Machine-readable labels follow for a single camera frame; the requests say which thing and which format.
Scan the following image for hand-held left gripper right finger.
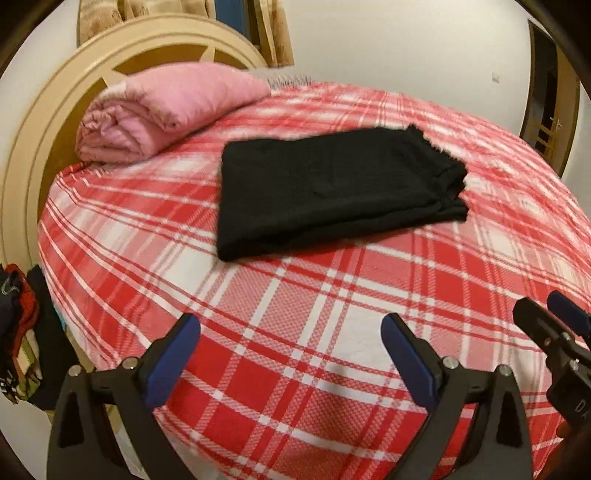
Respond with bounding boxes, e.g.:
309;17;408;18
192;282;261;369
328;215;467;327
380;313;537;480

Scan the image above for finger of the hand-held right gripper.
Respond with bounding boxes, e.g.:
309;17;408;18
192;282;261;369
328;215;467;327
512;296;571;367
547;291;591;344

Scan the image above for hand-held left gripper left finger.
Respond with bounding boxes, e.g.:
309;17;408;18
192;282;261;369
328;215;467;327
46;313;202;480

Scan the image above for black pants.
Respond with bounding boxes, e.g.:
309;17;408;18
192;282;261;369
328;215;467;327
215;126;471;263

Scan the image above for person's right forearm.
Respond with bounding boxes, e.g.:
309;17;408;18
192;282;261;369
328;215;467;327
540;418;591;480

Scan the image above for red white plaid blanket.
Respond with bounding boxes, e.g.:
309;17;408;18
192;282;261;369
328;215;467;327
37;82;583;480

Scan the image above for black hanging cloth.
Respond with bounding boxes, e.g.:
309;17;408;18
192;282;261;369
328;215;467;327
25;264;83;411

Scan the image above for pile of dark clothes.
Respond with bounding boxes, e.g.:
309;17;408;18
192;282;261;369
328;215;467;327
0;262;43;403

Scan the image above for wooden door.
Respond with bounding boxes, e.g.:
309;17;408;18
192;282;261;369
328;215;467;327
518;21;583;182

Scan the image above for pink folded quilt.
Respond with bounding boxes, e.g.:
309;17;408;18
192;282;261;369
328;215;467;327
75;64;273;164

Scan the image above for beige round wooden headboard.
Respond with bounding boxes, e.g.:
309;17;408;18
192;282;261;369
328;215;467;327
0;14;271;275

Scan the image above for blue window panel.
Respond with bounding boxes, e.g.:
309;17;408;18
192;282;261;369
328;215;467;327
217;0;254;52

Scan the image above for beige patterned curtain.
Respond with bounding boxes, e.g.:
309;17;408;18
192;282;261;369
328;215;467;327
76;0;219;47
249;0;296;68

